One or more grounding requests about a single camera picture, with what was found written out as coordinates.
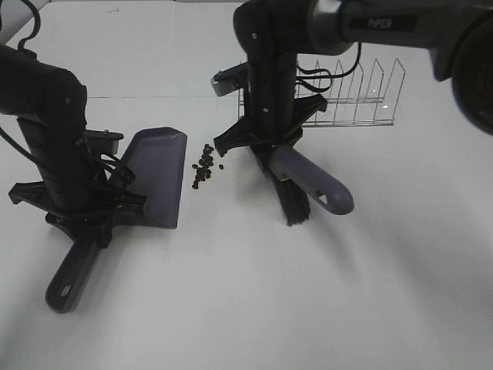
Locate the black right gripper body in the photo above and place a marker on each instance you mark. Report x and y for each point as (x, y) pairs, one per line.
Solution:
(271, 90)

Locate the chrome wire dish rack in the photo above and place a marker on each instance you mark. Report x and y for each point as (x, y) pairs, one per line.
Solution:
(367, 97)

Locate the purple plastic dustpan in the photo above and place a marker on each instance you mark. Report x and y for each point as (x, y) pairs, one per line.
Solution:
(156, 156)

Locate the pile of coffee beans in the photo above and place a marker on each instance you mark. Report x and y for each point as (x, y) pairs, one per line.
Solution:
(203, 167)

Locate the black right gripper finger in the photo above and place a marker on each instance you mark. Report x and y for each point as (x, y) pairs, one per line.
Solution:
(305, 107)
(238, 135)

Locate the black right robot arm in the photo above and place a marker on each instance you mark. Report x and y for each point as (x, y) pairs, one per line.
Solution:
(457, 34)

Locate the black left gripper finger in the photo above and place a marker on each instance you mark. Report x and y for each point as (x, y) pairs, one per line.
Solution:
(74, 223)
(128, 205)

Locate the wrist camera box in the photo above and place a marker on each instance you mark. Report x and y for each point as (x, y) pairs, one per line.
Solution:
(231, 79)
(102, 142)

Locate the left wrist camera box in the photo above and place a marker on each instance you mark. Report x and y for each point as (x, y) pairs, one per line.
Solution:
(102, 142)

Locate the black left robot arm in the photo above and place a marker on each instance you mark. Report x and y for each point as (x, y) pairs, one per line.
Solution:
(53, 97)

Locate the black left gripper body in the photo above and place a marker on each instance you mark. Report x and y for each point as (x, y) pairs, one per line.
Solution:
(73, 177)

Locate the purple hand brush black bristles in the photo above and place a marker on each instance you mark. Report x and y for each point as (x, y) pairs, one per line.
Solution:
(297, 179)

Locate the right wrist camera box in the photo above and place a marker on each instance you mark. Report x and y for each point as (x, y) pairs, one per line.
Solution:
(231, 79)

